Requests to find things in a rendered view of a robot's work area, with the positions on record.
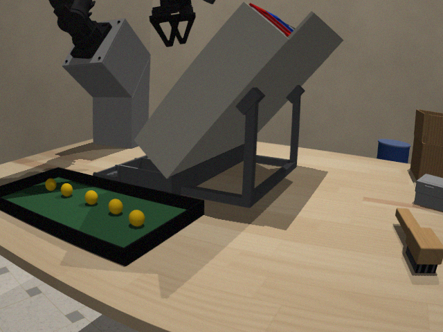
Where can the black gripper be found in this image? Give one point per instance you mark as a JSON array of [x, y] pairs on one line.
[[163, 13]]

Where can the brown cardboard box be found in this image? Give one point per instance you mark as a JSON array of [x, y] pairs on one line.
[[427, 155]]

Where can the brown wire brush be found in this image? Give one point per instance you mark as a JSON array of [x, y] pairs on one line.
[[424, 249]]

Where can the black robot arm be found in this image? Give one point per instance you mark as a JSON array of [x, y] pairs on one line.
[[73, 18]]

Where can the yellow marble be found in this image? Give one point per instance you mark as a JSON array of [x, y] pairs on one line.
[[91, 197], [115, 206], [136, 218], [50, 184], [66, 189]]

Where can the green tray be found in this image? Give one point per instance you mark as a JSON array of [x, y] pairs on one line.
[[93, 227]]

